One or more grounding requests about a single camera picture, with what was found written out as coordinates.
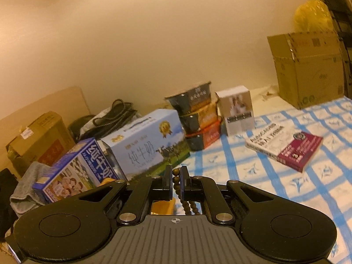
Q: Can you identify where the white cow picture milk box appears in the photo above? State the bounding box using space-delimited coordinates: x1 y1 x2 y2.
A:
101 109 191 182

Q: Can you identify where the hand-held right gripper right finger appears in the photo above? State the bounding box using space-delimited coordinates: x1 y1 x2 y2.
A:
180 166 286 225

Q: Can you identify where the black bag with rope handles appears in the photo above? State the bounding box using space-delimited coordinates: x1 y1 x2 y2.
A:
68 99 141 143

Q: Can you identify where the large open cardboard box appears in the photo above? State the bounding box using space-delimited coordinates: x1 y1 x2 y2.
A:
267 31 345 110

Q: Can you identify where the small taped cardboard box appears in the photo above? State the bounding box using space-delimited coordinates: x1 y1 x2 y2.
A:
6 111 76 176

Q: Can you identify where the grey towel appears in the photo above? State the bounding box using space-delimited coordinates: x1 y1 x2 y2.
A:
10 162 55 218

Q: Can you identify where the yellow plastic tray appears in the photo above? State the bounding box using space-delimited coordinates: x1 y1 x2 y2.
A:
151 200 175 215

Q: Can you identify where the yellow plastic bag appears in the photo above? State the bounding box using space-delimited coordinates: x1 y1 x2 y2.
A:
295 0 333 35

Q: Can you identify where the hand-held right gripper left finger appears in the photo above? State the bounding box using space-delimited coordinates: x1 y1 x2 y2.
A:
69 166 174 225

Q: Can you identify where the orange label instant noodle bowl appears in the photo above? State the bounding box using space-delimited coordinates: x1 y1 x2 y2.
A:
179 102 218 134

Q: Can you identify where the brown wooden bead bracelet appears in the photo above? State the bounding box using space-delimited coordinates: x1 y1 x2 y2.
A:
171 166 199 216

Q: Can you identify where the white and purple book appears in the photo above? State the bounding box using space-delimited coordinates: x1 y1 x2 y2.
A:
245 124 324 173

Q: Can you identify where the black folding hand cart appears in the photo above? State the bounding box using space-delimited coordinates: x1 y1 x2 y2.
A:
309 0 352 99

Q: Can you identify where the blue cartoon print milk carton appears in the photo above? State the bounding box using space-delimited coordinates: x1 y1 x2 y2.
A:
32 138 121 205

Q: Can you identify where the blue checked tablecloth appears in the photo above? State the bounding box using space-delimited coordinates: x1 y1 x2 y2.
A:
190 96 352 264

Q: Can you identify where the red label instant noodle bowl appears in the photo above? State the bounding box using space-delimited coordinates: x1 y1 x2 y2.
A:
185 121 222 152

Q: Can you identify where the small white product box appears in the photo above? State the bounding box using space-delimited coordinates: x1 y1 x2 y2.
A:
215 86 255 136

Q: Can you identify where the dark label instant noodle bowl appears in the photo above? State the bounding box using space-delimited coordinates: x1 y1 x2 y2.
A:
165 81 213 115

